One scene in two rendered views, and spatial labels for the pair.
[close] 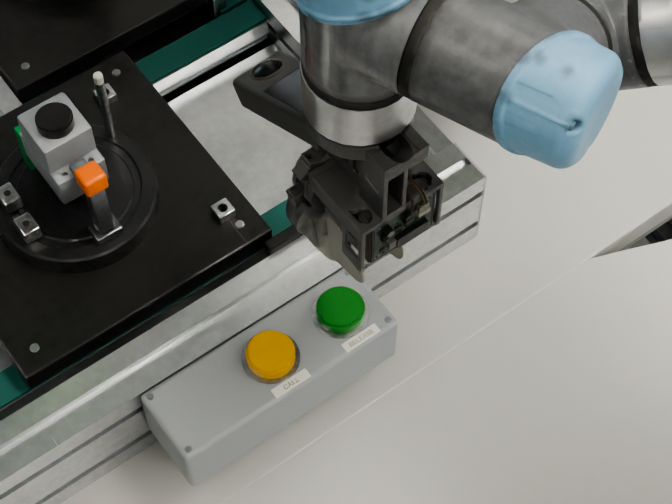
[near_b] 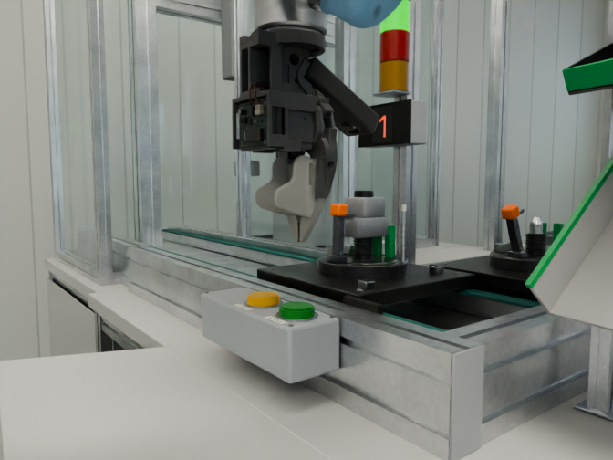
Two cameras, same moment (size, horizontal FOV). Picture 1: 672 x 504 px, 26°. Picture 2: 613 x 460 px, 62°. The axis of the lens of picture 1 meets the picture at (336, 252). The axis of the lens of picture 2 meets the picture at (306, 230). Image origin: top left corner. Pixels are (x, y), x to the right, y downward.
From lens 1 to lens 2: 1.21 m
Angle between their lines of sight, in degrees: 85
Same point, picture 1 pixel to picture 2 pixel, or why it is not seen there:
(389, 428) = (241, 421)
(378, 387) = (277, 416)
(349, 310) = (293, 307)
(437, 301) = (365, 442)
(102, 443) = not seen: hidden behind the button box
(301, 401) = (240, 333)
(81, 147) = (358, 208)
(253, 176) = not seen: hidden behind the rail
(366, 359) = (271, 349)
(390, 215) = (243, 94)
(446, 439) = (223, 445)
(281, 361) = (254, 296)
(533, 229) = not seen: outside the picture
